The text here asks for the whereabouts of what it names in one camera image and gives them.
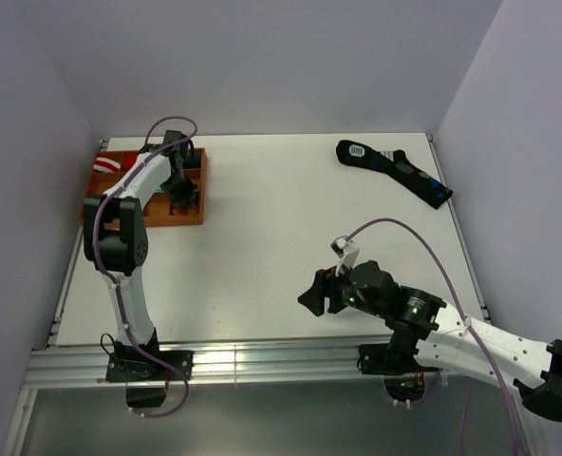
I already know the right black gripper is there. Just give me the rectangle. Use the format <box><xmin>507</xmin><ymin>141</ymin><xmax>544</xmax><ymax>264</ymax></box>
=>
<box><xmin>297</xmin><ymin>257</ymin><xmax>386</xmax><ymax>318</ymax></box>

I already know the maroon purple striped sock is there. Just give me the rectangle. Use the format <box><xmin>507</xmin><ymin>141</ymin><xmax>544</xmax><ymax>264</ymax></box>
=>
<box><xmin>171</xmin><ymin>201</ymin><xmax>198</xmax><ymax>218</ymax></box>

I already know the brown wooden divider tray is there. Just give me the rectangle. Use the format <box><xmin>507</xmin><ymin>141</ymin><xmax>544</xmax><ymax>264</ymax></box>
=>
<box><xmin>79</xmin><ymin>146</ymin><xmax>211</xmax><ymax>228</ymax></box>

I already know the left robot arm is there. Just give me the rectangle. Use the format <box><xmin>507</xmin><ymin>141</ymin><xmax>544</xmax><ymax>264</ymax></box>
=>
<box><xmin>83</xmin><ymin>130</ymin><xmax>198</xmax><ymax>379</ymax></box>

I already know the dark teal rolled sock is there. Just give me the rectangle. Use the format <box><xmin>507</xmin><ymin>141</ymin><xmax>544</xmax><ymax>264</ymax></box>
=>
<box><xmin>183</xmin><ymin>151</ymin><xmax>202</xmax><ymax>169</ymax></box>

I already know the red white striped rolled sock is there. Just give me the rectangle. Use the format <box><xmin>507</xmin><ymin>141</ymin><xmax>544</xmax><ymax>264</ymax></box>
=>
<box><xmin>92</xmin><ymin>157</ymin><xmax>122</xmax><ymax>173</ymax></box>

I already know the black blue sock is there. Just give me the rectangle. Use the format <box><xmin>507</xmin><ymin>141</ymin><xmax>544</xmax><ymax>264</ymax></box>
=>
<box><xmin>335</xmin><ymin>140</ymin><xmax>453</xmax><ymax>209</ymax></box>

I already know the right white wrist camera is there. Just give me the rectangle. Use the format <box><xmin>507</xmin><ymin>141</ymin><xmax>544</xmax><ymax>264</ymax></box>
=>
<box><xmin>330</xmin><ymin>237</ymin><xmax>360</xmax><ymax>276</ymax></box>

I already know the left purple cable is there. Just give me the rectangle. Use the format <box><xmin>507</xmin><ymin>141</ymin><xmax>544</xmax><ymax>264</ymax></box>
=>
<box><xmin>93</xmin><ymin>115</ymin><xmax>199</xmax><ymax>419</ymax></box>

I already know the purple cable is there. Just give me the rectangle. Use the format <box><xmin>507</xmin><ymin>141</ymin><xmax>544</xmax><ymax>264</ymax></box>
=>
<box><xmin>93</xmin><ymin>115</ymin><xmax>199</xmax><ymax>419</ymax></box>
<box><xmin>345</xmin><ymin>218</ymin><xmax>522</xmax><ymax>456</ymax></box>

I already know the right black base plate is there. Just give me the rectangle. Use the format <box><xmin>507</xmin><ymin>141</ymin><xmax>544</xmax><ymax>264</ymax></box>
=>
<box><xmin>356</xmin><ymin>343</ymin><xmax>437</xmax><ymax>376</ymax></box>

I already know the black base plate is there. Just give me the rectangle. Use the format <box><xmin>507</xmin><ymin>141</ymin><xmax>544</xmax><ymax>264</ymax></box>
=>
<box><xmin>105</xmin><ymin>347</ymin><xmax>194</xmax><ymax>383</ymax></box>
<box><xmin>356</xmin><ymin>343</ymin><xmax>437</xmax><ymax>376</ymax></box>

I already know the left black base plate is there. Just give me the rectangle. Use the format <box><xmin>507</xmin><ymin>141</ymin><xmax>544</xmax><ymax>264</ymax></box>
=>
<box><xmin>105</xmin><ymin>347</ymin><xmax>194</xmax><ymax>383</ymax></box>

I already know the aluminium frame rail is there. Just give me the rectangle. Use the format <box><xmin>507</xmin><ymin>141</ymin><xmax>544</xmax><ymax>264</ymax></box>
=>
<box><xmin>21</xmin><ymin>336</ymin><xmax>390</xmax><ymax>390</ymax></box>

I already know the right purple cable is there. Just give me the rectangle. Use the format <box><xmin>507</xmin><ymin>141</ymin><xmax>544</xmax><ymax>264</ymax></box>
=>
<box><xmin>345</xmin><ymin>218</ymin><xmax>522</xmax><ymax>456</ymax></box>

